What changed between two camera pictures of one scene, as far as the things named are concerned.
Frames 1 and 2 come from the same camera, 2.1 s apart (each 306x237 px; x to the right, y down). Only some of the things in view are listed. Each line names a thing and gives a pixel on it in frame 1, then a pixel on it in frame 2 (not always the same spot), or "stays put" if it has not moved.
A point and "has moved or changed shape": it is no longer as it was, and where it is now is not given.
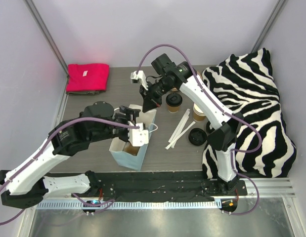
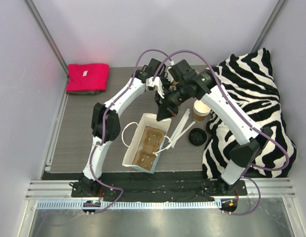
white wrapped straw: x=179 y=125 stays put
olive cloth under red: x=86 y=93 stays put
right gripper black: x=150 y=96 → x=166 y=106
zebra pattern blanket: x=246 y=84 stays put
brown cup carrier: x=128 y=147 → x=149 y=147
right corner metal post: x=269 y=24 stays put
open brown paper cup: x=198 y=114 stays put
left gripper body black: x=128 y=114 → x=169 y=87
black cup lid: x=197 y=136 stays put
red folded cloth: x=87 y=77 stays put
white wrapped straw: x=180 y=135 stays put
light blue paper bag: x=133 y=157 has moved or changed shape
